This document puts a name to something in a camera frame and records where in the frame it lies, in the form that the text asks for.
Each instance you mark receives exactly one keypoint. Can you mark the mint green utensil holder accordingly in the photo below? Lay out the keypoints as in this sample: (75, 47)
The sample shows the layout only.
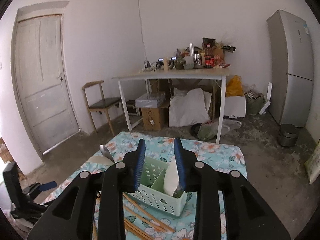
(151, 190)

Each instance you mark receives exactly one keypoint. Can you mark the metal spoon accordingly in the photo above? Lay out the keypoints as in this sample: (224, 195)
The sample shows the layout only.
(105, 152)

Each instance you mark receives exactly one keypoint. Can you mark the yellow plastic bag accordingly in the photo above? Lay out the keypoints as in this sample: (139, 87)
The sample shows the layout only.
(234, 87)

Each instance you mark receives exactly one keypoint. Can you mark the cardboard box under table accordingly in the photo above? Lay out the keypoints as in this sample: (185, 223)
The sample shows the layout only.
(154, 119)

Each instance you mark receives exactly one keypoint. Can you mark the cream plastic soup ladle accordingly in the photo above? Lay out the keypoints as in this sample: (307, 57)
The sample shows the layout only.
(100, 159)

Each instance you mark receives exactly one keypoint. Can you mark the floral blue tablecloth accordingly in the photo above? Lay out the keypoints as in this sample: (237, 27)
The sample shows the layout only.
(220, 157)

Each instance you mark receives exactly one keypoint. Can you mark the red cola bottles pack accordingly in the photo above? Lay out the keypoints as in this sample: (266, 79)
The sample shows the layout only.
(209, 60)

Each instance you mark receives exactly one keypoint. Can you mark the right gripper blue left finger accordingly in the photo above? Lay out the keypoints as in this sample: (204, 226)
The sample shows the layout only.
(71, 214)

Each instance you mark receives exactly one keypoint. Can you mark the wooden chair dark seat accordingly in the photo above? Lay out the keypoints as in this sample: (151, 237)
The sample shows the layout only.
(102, 106)

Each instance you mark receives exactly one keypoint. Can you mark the silver refrigerator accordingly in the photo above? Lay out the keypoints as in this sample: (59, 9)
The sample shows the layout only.
(292, 68)

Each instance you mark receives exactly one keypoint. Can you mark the green bag on floor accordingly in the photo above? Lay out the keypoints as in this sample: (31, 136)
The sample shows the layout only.
(254, 103)

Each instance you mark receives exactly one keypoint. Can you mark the white wooden side table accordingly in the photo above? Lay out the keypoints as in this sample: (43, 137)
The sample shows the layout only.
(202, 74)

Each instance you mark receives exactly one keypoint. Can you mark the white rice paddle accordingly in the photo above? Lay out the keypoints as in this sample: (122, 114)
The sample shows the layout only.
(171, 179)

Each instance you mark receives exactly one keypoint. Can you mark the white sack under table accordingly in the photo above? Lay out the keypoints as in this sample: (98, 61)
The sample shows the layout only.
(189, 107)

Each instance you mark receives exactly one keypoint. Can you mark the rice bag white green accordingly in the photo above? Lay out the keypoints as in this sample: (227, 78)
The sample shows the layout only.
(312, 165)

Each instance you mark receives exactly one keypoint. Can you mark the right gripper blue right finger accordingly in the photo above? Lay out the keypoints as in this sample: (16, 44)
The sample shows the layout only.
(247, 214)

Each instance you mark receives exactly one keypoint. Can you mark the white box under table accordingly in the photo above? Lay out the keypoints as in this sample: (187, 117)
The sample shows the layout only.
(235, 107)

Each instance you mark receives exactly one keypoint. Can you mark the white panel door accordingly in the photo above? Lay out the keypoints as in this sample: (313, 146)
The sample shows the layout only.
(40, 80)

